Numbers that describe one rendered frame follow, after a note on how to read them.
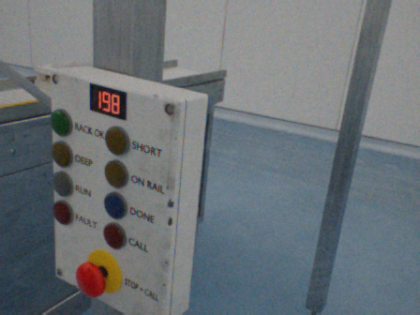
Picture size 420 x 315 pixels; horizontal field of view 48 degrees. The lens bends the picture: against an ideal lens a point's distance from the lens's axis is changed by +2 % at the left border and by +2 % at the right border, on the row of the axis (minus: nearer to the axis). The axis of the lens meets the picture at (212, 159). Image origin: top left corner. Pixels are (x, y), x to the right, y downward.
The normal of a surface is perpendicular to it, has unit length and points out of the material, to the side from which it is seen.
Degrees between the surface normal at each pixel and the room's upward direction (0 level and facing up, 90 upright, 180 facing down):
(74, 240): 90
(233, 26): 90
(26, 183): 90
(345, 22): 90
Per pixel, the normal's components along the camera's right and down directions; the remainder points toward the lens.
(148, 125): -0.53, 0.25
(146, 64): 0.84, 0.26
